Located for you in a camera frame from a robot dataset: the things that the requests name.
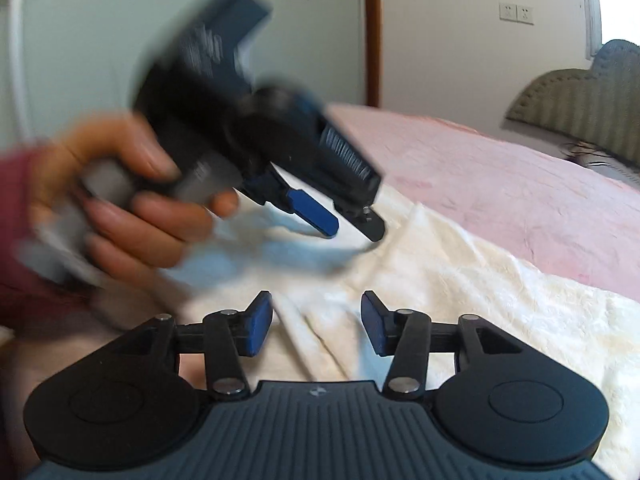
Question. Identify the dark red sleeve forearm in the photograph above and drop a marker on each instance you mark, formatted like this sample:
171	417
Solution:
25	297

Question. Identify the pink bed blanket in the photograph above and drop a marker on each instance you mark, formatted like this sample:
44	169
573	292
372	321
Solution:
565	219

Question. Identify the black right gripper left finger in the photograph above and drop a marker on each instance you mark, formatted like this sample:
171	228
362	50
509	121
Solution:
143	394

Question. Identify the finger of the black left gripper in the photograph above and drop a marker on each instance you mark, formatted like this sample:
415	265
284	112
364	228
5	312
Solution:
364	219
271	188

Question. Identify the white wardrobe doors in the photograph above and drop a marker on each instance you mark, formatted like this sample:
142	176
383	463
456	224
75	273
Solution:
61	59

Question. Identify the white wall sockets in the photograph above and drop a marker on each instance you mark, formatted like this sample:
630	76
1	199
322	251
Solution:
515	13

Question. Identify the cream white fleece pants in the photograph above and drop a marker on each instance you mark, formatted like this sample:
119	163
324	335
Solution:
427	263

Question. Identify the person's left hand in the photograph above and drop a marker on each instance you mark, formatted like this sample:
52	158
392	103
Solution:
109	202

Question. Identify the olive green padded headboard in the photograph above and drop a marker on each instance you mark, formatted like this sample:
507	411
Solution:
599	106

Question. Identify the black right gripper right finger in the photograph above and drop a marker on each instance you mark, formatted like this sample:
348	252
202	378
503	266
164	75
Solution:
487	391

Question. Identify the brown wooden door frame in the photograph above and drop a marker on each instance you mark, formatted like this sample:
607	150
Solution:
373	17

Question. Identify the bright window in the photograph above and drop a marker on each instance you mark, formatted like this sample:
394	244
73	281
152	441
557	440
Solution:
608	20

